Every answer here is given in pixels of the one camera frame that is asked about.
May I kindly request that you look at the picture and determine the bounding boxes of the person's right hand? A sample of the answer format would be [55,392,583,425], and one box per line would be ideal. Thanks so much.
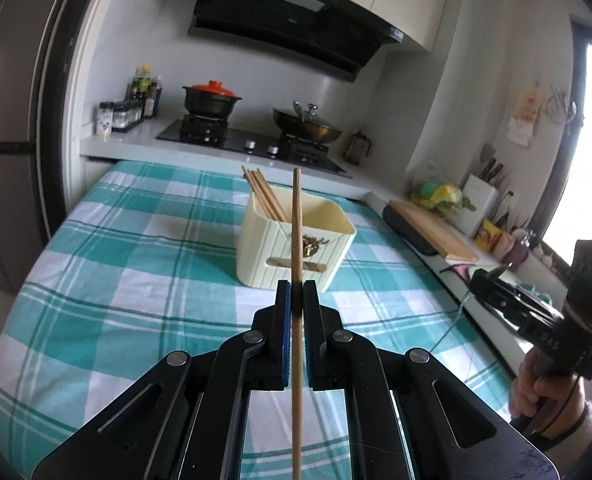
[509,357,586,423]

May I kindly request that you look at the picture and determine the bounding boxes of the cream ribbed utensil holder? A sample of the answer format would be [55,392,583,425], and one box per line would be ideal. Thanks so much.
[237,191,358,293]

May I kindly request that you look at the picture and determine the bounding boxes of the thin black cable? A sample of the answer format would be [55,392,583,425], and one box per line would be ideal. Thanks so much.
[433,292,473,361]

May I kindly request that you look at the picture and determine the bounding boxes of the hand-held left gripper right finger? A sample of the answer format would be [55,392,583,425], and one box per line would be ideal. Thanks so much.
[303,280,560,480]

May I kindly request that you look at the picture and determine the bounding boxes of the black range hood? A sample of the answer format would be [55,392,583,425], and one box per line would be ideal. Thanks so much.
[188,0,405,82]

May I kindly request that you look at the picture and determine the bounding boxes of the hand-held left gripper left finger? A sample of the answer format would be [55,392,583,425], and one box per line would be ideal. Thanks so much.
[31,280,293,480]

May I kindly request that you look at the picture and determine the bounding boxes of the wooden chopstick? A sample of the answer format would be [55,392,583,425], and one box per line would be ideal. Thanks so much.
[247,170,284,223]
[242,166,280,222]
[252,169,288,223]
[290,168,304,480]
[257,168,292,223]

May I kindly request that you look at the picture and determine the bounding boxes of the steel refrigerator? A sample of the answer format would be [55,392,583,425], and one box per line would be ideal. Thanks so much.
[0,0,84,296]

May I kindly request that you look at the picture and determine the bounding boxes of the white knife block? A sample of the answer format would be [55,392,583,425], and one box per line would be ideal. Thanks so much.
[457,157,508,239]

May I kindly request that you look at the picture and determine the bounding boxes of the frying pan with glass lid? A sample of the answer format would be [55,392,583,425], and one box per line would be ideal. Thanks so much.
[272,101,344,145]

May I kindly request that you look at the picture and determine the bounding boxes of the teal checked tablecloth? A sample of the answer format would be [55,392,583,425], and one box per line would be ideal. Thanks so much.
[0,160,516,480]

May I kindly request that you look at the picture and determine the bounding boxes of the long black tray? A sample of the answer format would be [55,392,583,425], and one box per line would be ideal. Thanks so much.
[382,205,439,257]

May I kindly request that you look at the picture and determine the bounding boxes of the hanging wire rack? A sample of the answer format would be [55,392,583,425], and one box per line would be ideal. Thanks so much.
[545,82,581,127]

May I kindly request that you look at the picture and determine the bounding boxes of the dark sauce bottle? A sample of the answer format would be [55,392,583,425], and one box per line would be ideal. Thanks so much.
[128,64,153,103]
[143,76,163,119]

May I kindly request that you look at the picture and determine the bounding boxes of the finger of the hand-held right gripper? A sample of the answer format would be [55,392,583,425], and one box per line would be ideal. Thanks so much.
[476,294,533,335]
[468,268,566,322]

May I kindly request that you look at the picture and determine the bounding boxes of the wall hanging calendar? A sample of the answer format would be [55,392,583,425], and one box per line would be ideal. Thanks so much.
[506,85,545,149]

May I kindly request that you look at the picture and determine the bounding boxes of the pink container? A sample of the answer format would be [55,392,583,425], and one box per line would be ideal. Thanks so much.
[501,232,533,268]

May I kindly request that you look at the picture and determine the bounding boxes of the black pot with red lid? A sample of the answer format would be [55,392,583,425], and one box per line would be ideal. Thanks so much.
[182,80,243,120]

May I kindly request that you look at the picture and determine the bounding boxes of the person's right forearm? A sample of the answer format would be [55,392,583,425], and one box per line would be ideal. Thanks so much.
[513,385,592,466]

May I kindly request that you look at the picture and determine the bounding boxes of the yellow packet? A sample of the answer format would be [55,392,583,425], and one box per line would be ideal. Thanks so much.
[475,219,505,253]

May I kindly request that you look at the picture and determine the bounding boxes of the wooden cutting board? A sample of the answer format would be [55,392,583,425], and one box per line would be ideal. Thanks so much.
[388,200,481,263]

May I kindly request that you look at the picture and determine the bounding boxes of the spice jar rack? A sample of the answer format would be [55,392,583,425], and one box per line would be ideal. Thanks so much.
[97,100,145,137]

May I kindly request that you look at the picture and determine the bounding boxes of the black gas stove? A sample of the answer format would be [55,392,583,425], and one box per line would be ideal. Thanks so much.
[156,115,353,179]

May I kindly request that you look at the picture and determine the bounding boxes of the white wall cabinet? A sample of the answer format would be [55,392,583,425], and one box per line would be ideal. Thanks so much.
[370,0,453,54]

